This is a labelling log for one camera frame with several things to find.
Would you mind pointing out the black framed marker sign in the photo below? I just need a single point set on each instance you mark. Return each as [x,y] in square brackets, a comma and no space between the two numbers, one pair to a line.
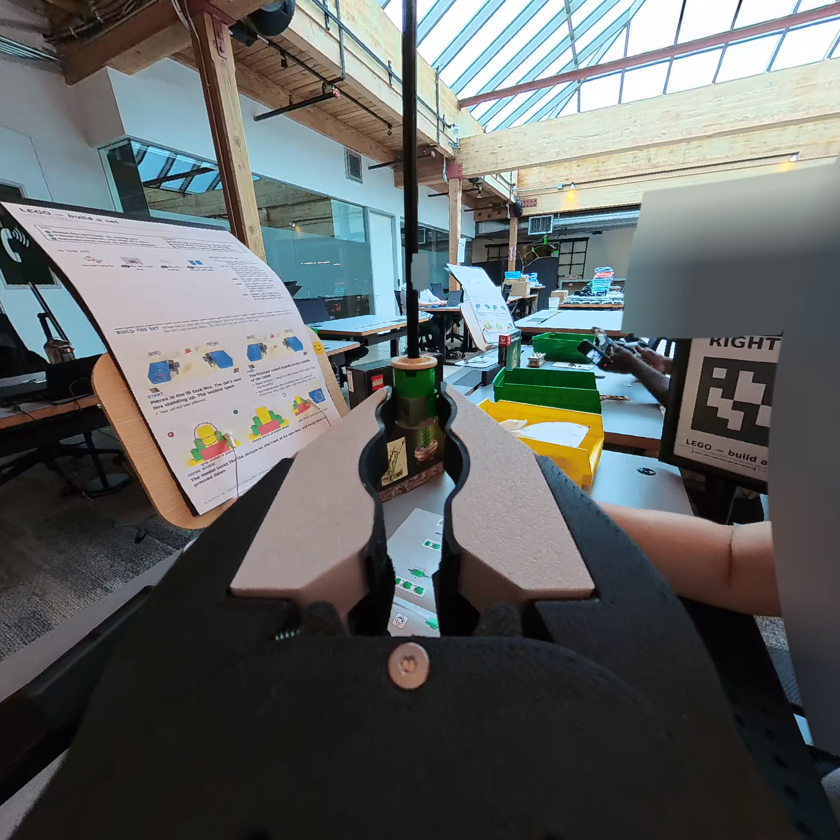
[722,407]

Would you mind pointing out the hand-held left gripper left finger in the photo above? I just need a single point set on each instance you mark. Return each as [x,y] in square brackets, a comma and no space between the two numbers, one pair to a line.
[315,518]

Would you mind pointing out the background document stand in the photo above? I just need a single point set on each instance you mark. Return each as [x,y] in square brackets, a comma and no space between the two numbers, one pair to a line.
[482,302]

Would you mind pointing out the small dark green box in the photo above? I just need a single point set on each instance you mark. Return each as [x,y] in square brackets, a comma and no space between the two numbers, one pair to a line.
[508,348]

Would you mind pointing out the thin black axle rod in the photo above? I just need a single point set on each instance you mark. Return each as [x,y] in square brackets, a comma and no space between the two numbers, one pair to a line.
[410,197]

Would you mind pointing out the stack of colourful trays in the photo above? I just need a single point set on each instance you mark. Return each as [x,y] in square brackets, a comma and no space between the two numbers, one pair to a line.
[600,281]

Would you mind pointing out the green bamboo stalk segment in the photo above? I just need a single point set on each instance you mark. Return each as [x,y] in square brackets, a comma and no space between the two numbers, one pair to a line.
[415,387]

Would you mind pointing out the green plastic bin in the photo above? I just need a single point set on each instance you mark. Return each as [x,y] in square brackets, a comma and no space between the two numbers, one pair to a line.
[564,344]
[544,390]

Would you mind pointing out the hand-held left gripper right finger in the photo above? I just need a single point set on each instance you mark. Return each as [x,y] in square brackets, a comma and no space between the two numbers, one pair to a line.
[512,518]

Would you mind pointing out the black bamboo toy set box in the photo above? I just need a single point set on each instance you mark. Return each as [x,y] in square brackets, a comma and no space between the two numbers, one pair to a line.
[367,384]

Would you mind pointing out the yellow plastic bin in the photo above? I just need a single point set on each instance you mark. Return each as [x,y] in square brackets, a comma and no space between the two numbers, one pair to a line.
[558,453]

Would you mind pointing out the another person's forearm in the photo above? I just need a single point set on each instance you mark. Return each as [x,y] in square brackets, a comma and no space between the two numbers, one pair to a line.
[646,377]

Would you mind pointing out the person's right forearm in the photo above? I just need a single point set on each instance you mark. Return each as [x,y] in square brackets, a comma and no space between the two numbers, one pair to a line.
[689,558]

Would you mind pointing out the open instruction booklet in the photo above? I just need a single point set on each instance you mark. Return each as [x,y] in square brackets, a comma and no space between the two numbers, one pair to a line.
[413,564]

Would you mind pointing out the document stand with instruction sheet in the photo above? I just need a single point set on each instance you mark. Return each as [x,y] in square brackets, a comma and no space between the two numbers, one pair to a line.
[197,361]

